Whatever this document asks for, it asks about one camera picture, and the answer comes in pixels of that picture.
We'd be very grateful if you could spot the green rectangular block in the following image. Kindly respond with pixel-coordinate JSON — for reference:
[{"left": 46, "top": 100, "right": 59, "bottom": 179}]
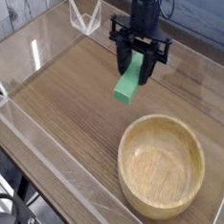
[{"left": 113, "top": 53, "right": 143, "bottom": 104}]

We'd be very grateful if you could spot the black cable lower left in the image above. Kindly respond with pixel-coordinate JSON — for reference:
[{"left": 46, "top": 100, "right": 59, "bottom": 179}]
[{"left": 0, "top": 192, "right": 26, "bottom": 224}]

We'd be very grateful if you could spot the brown wooden bowl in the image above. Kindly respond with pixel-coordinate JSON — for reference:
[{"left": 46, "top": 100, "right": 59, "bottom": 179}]
[{"left": 117, "top": 114, "right": 206, "bottom": 220}]

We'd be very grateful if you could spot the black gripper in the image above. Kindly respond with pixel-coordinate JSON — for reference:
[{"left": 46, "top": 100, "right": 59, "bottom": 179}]
[{"left": 110, "top": 0, "right": 172, "bottom": 86}]

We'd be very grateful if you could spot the clear acrylic enclosure wall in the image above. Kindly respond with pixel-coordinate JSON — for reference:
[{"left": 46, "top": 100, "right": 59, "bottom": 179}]
[{"left": 0, "top": 0, "right": 224, "bottom": 224}]

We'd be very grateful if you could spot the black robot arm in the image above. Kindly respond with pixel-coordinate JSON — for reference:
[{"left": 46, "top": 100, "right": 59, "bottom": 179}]
[{"left": 109, "top": 0, "right": 175, "bottom": 86}]

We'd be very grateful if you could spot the black table leg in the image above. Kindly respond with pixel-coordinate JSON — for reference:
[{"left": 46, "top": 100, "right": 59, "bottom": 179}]
[{"left": 17, "top": 176, "right": 29, "bottom": 201}]

